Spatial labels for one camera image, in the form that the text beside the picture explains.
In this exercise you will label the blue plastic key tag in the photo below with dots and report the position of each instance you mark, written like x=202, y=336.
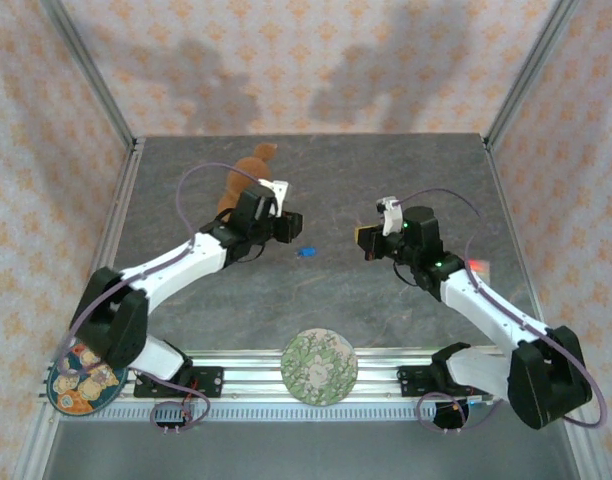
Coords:
x=310, y=251

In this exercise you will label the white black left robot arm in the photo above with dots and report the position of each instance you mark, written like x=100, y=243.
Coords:
x=176, y=265

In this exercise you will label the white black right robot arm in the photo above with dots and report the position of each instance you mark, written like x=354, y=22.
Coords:
x=486, y=310

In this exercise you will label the brown plush toy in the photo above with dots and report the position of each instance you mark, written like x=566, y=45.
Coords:
x=241, y=175

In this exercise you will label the green floral round plate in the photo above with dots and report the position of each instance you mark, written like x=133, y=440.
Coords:
x=318, y=367

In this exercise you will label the black controller box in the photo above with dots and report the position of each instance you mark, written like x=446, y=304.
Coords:
x=168, y=417
x=448, y=417

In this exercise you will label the bear print round plate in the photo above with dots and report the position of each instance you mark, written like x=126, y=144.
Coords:
x=81, y=395

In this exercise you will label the aluminium side rail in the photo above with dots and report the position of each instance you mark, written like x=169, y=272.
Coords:
x=118, y=215
x=516, y=225

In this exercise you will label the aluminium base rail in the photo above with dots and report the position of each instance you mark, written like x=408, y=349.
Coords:
x=251, y=380

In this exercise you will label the aluminium frame post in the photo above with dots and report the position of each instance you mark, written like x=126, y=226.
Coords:
x=96, y=75
x=526, y=75

